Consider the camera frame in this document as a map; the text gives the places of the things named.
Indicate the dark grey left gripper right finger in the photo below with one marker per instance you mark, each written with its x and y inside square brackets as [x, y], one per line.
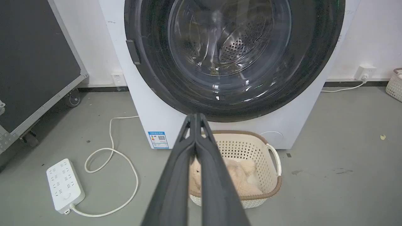
[216, 185]

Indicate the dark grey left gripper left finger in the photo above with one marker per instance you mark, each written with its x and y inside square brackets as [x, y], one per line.
[176, 182]

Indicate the white washing machine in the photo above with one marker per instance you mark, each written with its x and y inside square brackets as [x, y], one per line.
[157, 116]

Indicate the white wicker basket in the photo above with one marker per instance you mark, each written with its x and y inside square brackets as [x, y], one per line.
[395, 86]

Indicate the white wall socket with plug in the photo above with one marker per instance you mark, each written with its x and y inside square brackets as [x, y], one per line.
[365, 72]

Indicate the round black washing machine door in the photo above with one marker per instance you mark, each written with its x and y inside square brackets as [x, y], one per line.
[232, 59]

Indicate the blue energy label sticker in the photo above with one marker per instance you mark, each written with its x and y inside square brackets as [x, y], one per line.
[158, 140]

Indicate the white wall socket plate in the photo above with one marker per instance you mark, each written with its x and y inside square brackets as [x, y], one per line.
[117, 79]

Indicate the black caster wheel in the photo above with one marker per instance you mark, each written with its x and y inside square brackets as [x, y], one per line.
[73, 99]

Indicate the black flight case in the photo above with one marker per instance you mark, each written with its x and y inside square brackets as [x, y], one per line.
[31, 62]

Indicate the cream perforated laundry basket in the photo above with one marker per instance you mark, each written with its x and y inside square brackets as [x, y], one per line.
[251, 150]

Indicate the white power strip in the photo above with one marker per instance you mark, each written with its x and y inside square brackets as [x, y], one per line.
[64, 185]

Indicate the cream plush toy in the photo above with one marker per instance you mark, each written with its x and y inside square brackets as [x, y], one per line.
[240, 175]

